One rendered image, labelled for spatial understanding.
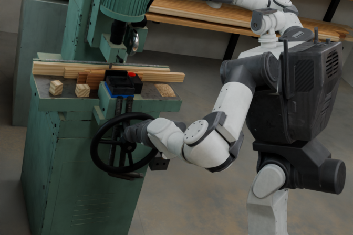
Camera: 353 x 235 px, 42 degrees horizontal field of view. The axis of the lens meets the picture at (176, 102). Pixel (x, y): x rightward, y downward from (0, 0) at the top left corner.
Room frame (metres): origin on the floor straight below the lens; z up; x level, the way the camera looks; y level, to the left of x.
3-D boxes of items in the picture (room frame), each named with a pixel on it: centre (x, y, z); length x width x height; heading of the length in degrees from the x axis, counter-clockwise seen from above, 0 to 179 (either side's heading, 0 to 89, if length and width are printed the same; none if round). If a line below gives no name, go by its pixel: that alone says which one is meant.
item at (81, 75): (1.66, 0.31, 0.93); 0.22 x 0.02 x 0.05; 122
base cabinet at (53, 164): (1.83, 0.38, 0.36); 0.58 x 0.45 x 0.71; 32
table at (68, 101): (1.63, 0.26, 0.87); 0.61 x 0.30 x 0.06; 122
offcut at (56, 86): (1.49, 0.45, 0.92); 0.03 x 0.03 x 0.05; 55
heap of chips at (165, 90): (1.78, 0.06, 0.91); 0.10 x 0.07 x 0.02; 32
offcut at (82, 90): (1.53, 0.36, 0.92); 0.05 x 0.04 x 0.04; 128
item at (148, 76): (1.77, 0.24, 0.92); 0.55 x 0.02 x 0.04; 122
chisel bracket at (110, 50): (1.74, 0.32, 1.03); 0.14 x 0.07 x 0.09; 32
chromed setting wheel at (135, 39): (1.90, 0.27, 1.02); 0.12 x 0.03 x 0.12; 32
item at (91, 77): (1.65, 0.27, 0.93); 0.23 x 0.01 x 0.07; 122
